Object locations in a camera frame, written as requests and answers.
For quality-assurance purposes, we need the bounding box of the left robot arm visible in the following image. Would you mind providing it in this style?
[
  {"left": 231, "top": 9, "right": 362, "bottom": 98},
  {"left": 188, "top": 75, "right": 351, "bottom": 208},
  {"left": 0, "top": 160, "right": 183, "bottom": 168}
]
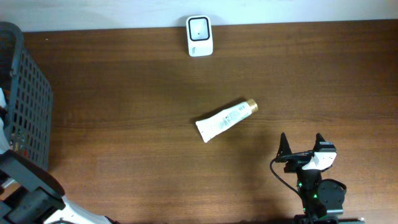
[{"left": 1, "top": 121, "right": 116, "bottom": 223}]

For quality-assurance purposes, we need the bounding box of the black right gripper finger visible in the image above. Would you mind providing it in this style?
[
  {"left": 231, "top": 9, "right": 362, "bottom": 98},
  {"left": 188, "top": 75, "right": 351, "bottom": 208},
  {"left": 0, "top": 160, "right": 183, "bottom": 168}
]
[
  {"left": 276, "top": 133, "right": 292, "bottom": 157},
  {"left": 313, "top": 133, "right": 325, "bottom": 151}
]

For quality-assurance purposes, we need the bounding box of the grey plastic mesh basket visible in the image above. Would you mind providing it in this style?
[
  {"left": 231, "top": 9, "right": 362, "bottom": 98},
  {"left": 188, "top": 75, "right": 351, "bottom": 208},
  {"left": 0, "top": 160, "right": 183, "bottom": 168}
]
[{"left": 1, "top": 22, "right": 53, "bottom": 170}]

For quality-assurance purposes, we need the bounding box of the white tube with gold cap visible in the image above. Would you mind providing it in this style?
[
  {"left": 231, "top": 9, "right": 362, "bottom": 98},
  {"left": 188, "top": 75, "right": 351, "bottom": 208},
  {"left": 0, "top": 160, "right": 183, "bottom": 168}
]
[{"left": 195, "top": 99, "right": 259, "bottom": 143}]

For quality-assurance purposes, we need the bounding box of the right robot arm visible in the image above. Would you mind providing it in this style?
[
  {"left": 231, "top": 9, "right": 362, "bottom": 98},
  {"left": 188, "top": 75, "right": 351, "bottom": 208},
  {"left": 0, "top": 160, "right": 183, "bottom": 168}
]
[{"left": 270, "top": 133, "right": 347, "bottom": 223}]

